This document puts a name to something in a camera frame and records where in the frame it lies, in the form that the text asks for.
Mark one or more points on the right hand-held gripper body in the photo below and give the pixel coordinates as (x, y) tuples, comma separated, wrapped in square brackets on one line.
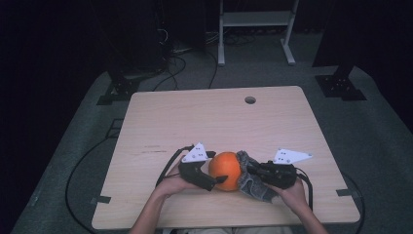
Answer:
[(279, 174)]

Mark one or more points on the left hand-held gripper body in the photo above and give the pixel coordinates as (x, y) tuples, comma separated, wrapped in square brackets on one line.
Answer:
[(195, 170)]

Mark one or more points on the orange plush toy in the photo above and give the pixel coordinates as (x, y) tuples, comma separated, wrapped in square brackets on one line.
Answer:
[(224, 170)]

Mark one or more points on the person's left hand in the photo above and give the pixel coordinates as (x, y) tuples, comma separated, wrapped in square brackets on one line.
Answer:
[(172, 185)]

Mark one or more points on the person's right hand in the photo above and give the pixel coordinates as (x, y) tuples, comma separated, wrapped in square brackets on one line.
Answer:
[(295, 196)]

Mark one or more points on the dark tape strip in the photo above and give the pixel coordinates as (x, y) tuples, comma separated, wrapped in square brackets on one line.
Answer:
[(344, 192), (101, 199)]

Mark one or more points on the black stand base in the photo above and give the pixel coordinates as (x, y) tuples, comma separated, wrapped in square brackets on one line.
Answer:
[(341, 87), (118, 91)]

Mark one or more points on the white metal frame stand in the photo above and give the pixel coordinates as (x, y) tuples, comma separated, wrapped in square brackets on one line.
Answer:
[(256, 19)]

